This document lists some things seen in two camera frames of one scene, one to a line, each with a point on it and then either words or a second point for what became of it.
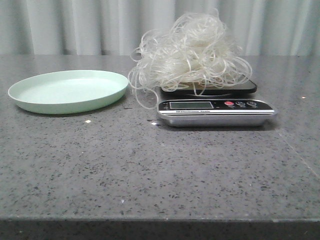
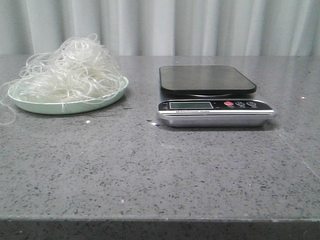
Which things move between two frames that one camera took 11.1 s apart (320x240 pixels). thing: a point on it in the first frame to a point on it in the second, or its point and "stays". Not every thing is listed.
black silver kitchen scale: [213, 105] stays
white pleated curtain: [117, 27] stays
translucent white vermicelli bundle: [194, 51] to [82, 69]
